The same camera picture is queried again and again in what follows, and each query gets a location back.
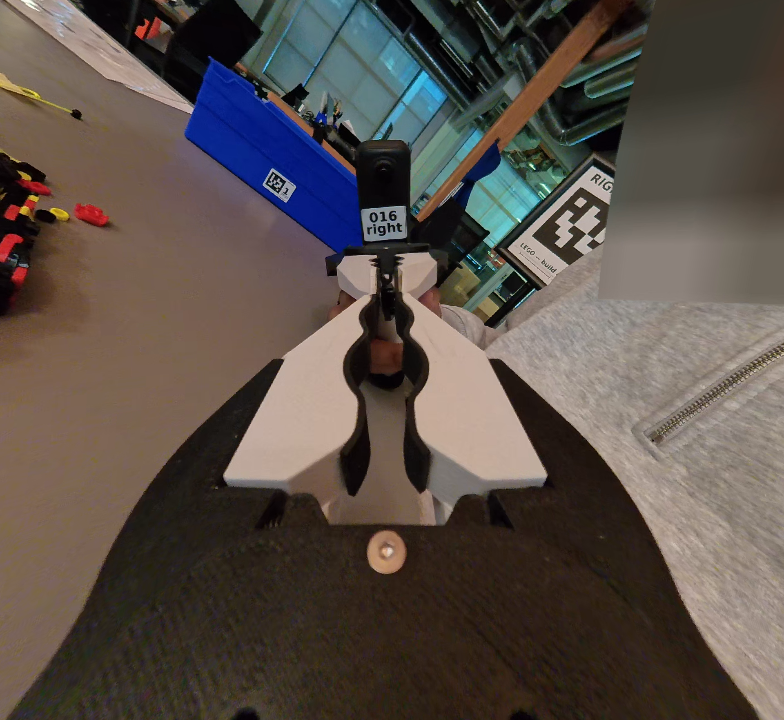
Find large blue storage bin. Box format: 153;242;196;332
185;56;502;253

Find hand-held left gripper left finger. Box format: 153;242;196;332
223;295;376;525

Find black high-back chair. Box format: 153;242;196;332
164;0;264;103

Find pile of loose lego pieces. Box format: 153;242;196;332
0;150;111;314

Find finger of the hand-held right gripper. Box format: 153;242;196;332
397;253;439;301
336;253;382;304

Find yellow lego rod assembly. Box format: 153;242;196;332
0;72;83;120

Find black lego assembly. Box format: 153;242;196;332
376;254;399;321

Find person's right hand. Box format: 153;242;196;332
327;290;443;377

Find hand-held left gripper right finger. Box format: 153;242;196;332
395;295;548;525

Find framed marker sign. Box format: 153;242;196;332
507;155;615;290

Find paper instruction sheet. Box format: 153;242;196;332
0;0;194;114

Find person's right forearm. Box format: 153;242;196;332
440;303;507;351

